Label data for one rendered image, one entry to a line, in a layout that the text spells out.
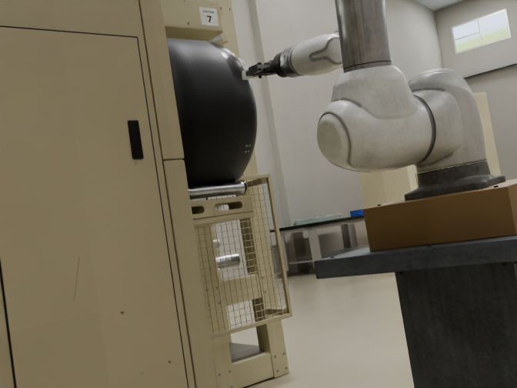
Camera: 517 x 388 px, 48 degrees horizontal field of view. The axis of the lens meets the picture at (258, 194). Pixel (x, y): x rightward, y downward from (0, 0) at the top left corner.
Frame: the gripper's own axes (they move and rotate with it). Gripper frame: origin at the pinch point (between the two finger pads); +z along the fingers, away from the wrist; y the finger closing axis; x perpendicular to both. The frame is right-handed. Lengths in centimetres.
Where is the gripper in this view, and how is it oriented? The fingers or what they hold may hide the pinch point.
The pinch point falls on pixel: (249, 73)
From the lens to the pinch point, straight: 195.2
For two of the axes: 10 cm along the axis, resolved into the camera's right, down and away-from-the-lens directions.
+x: 0.7, 10.0, 0.6
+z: -6.0, -0.1, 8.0
